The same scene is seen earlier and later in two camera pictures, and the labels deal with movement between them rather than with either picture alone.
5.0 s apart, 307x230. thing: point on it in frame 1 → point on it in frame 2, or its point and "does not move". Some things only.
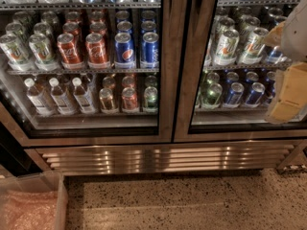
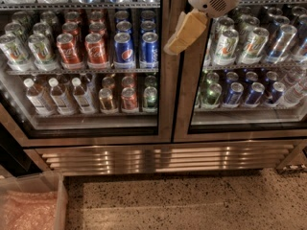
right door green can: (210, 100) does not move
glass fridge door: (87, 63) does not move
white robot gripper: (295, 37) → (209, 0)
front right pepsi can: (150, 55) does not move
